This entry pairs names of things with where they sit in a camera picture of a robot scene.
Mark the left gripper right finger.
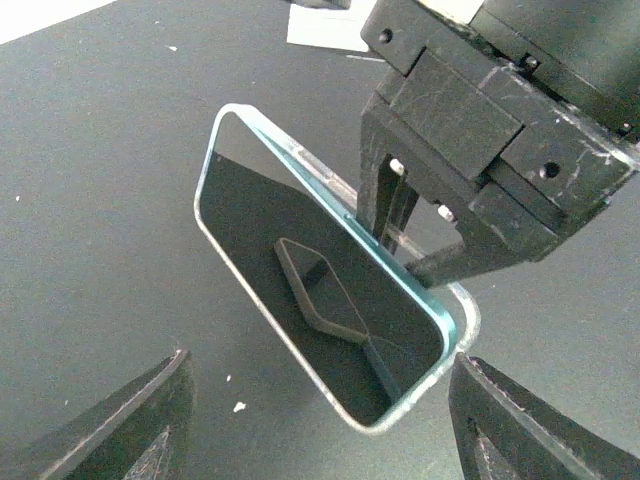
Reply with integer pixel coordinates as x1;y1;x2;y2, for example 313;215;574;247
448;353;639;479

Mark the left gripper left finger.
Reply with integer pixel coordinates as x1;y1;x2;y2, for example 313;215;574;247
1;350;194;479

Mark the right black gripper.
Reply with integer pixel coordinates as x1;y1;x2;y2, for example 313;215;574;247
356;1;639;288

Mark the teal phone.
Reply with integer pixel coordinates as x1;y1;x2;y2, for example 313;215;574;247
197;110;456;429

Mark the clear phone case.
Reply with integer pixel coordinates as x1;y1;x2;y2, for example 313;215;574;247
193;103;482;435

